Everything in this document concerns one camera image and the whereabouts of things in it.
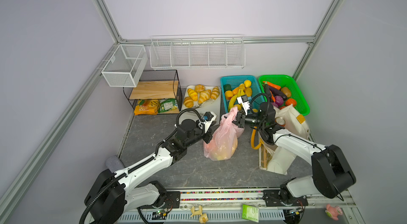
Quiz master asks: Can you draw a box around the red cola can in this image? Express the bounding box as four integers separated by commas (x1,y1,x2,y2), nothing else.
275,117,286,127

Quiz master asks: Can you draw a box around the pink plastic grocery bag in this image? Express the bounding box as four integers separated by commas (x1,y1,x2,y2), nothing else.
203,107,244,161

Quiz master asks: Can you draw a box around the white canvas tote bag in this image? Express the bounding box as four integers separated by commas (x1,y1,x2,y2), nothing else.
251,105,310,175

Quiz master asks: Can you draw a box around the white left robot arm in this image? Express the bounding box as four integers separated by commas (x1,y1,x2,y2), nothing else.
79,109,216,224

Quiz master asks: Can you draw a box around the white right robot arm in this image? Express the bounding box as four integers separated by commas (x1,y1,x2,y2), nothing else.
234,95,357,206

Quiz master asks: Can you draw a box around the teal plastic basket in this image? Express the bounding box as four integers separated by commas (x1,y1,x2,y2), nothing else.
220,75,262,113

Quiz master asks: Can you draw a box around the small purple onion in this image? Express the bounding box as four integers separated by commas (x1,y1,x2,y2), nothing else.
275,95,285,107

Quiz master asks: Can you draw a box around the dark green cucumber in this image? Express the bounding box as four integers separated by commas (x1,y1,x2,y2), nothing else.
263,84,273,102

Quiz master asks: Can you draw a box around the long dark eggplant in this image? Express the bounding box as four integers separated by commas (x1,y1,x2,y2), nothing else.
268,86,287,101

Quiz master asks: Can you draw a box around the orange bell pepper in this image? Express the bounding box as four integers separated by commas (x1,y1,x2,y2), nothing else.
285,98,297,107

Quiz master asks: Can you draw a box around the white bread tray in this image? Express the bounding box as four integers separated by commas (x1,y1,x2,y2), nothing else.
179,85,222,124

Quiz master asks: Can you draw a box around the green snack packet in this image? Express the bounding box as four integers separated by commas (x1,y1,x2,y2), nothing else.
158,99,179,114

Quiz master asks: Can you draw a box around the orange carrot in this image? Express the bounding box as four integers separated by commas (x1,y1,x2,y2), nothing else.
263,81,281,90

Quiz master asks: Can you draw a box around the striped croissant bread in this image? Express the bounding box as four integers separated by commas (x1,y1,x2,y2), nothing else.
210,86,220,100
198,90,212,105
187,88,199,102

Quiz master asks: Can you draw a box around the loose yellow banana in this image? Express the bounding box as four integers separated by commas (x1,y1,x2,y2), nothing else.
228,88,245,111

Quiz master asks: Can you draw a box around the brown potato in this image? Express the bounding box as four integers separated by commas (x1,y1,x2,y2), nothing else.
281,87,292,98

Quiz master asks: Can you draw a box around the yellow lemon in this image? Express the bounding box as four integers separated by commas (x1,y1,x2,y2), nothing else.
244,80,252,88

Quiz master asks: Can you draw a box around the round bread roll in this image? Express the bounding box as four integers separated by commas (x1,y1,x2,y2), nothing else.
195,84,206,93

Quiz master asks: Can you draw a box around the green plastic basket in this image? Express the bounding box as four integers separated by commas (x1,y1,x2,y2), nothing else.
258,75,310,116

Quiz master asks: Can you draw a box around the orange snack packet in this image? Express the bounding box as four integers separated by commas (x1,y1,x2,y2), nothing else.
134,100,160,115

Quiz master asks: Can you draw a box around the dark green avocado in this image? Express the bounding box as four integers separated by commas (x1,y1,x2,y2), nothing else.
223,84,232,92

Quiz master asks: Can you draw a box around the white mesh box basket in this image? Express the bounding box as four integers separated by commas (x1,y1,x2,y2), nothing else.
102,44,148,88

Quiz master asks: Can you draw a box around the green card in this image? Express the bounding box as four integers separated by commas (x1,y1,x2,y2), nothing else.
242,205,259,223

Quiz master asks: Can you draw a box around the pink toy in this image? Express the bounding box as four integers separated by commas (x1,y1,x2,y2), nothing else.
325,204,343,221

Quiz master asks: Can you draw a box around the black wire shelf rack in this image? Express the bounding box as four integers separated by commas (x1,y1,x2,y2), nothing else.
123,69,183,114

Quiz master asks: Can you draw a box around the white wire wall basket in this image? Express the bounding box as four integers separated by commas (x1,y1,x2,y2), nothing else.
150,34,246,69

